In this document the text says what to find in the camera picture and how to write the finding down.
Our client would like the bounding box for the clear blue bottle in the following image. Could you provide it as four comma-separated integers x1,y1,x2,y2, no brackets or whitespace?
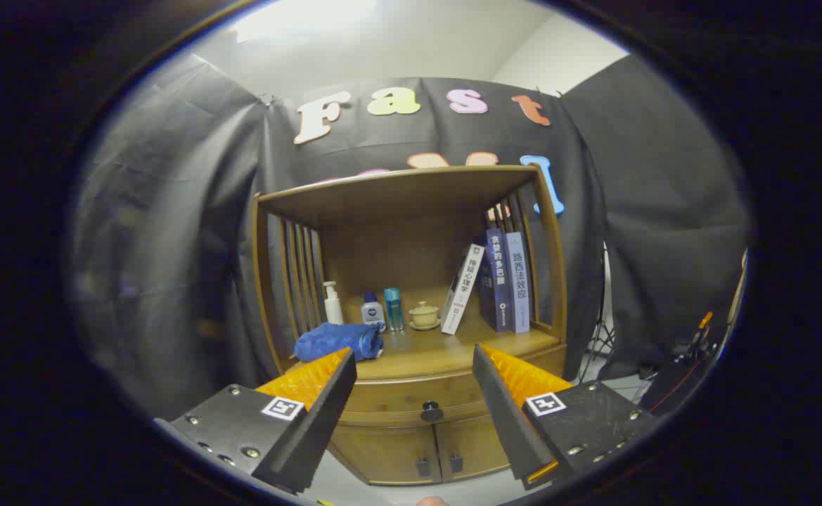
383,287,405,333

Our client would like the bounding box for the black device with cables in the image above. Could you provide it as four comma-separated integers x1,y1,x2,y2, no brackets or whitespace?
639,309,735,417

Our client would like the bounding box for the wooden cabinet door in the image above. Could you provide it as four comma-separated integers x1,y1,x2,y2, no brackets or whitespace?
326,420,443,486
433,415,510,483

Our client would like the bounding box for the white pump bottle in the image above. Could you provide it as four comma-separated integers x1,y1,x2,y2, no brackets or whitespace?
322,281,345,326

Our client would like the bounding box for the white bottle with blue cap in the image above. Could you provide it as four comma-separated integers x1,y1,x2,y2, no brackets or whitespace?
360,291,387,331

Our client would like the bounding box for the black tripod stand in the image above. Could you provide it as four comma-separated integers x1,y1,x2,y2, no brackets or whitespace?
579,242,619,384

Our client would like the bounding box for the wooden cabinet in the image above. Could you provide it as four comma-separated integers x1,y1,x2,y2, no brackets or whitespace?
251,165,570,487

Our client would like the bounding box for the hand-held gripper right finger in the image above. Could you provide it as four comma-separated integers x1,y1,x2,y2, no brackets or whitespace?
472,343,657,491

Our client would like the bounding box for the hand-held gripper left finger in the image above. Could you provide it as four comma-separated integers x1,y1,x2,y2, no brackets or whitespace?
154,346,357,494

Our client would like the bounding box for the dark blue book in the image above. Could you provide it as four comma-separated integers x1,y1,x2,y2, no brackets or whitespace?
477,226,512,333

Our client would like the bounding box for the blue rolled towel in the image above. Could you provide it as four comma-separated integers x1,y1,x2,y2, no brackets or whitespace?
293,322,385,363

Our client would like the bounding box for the wooden countertop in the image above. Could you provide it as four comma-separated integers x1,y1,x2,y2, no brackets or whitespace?
281,285,565,382

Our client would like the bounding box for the pale blue book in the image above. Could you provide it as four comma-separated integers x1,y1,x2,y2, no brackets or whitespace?
503,231,531,335

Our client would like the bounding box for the wooden drawer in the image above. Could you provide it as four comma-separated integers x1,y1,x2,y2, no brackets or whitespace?
340,344,567,427

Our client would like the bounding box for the cream lidded teacup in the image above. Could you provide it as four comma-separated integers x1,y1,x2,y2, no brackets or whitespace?
408,301,442,332

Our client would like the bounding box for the white book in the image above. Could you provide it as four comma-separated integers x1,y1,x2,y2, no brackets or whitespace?
440,243,487,336

